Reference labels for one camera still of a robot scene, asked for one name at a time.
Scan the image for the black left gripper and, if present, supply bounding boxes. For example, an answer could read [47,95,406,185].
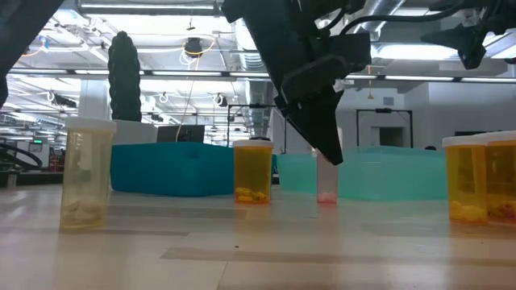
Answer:
[220,0,372,166]

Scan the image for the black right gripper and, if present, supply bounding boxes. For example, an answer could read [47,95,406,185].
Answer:
[421,0,516,71]

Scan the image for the small clear bottle pink pills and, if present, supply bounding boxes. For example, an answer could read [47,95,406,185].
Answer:
[316,149,340,205]

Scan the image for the amber bottle oblong yellow pills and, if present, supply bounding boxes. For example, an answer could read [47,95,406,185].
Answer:
[232,139,275,205]

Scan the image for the amber bottle round yellow pills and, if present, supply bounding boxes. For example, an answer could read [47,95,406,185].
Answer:
[442,135,491,224]

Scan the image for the amber bottle red yellow pills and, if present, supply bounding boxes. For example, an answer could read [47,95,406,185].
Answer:
[483,130,516,226]

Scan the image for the large pale bottle white pills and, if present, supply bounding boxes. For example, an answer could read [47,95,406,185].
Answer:
[59,116,118,230]

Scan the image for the translucent teal plastic bin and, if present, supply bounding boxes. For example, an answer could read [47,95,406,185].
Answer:
[276,145,449,201]

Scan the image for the dark blue plastic bin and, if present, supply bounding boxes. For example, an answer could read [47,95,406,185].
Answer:
[110,141,279,198]

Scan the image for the black monitor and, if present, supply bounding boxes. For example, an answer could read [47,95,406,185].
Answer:
[156,124,206,143]

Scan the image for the white hexagonal plant pot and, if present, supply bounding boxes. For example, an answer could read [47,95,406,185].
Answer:
[111,119,159,146]

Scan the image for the green cactus plant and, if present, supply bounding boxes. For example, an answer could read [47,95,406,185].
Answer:
[106,31,143,122]

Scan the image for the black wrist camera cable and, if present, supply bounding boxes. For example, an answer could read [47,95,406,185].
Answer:
[339,2,467,36]

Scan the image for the black background rig frame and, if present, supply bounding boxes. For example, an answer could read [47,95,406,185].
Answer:
[227,103,288,155]

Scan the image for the silver ventilation duct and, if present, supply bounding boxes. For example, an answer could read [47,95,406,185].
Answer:
[235,18,269,73]

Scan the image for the black ceiling-hung camera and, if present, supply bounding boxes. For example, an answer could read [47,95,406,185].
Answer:
[184,36,204,58]

